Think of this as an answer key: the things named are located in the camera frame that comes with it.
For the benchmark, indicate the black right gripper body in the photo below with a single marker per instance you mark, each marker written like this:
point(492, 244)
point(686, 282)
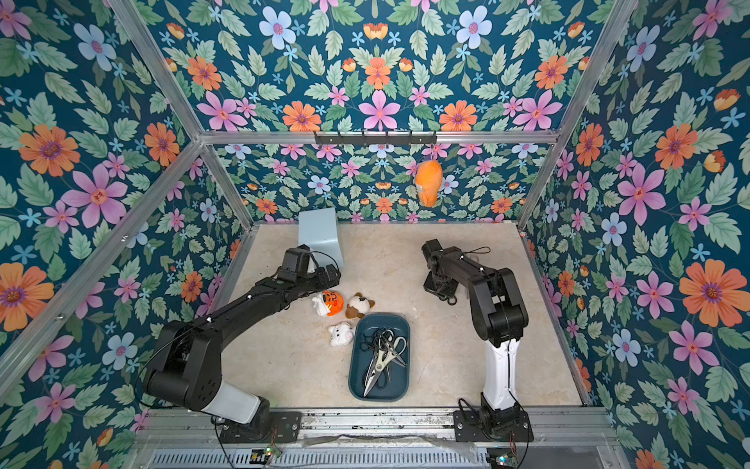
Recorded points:
point(439, 284)

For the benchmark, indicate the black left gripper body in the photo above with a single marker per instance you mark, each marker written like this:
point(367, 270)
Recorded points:
point(317, 280)

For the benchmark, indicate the cream kitchen shears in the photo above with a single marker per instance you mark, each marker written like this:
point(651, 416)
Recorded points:
point(388, 348)

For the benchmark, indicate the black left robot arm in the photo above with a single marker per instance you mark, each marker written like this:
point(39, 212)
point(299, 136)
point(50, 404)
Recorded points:
point(186, 368)

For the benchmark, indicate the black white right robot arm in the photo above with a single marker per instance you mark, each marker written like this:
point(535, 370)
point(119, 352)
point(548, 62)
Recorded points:
point(499, 317)

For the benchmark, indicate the light blue box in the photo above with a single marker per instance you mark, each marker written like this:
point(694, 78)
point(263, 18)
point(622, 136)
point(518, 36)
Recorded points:
point(318, 229)

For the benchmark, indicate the dark teal storage tray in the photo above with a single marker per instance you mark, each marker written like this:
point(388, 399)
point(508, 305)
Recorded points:
point(398, 377)

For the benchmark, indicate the orange tiger plush toy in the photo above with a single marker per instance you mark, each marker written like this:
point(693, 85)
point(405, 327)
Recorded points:
point(328, 303)

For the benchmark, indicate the brown dog plush toy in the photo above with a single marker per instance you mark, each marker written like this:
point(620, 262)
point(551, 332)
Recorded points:
point(358, 307)

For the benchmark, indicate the white plush toy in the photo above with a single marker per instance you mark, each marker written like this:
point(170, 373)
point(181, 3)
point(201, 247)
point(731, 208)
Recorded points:
point(341, 334)

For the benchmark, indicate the orange hanging plush toy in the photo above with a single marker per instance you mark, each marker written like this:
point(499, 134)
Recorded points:
point(428, 181)

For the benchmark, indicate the white ventilation grille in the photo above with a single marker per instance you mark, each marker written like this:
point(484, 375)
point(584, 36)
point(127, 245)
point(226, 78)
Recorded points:
point(317, 458)

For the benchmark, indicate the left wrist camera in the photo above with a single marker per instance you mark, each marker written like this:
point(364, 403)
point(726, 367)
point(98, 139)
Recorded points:
point(295, 264)

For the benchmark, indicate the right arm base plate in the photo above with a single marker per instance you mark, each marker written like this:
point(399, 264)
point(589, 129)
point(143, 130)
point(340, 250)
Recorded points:
point(508, 426)

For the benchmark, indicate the black wall hook rail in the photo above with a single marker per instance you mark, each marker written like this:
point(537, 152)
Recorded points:
point(364, 139)

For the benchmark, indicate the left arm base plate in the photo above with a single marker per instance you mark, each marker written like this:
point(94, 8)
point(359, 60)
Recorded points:
point(266, 427)

